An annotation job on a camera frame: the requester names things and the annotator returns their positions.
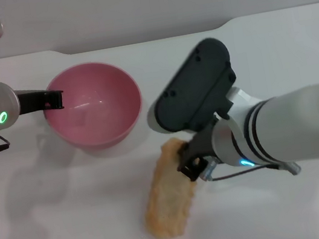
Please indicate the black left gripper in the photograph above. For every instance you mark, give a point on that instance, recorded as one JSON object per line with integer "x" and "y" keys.
{"x": 31, "y": 101}

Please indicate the pink plastic bowl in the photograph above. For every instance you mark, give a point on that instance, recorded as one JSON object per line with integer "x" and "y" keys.
{"x": 96, "y": 108}

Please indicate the orange striped bread loaf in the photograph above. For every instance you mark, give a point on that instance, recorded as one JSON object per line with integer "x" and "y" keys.
{"x": 169, "y": 194}

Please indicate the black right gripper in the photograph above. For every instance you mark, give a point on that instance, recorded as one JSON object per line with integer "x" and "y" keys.
{"x": 202, "y": 144}

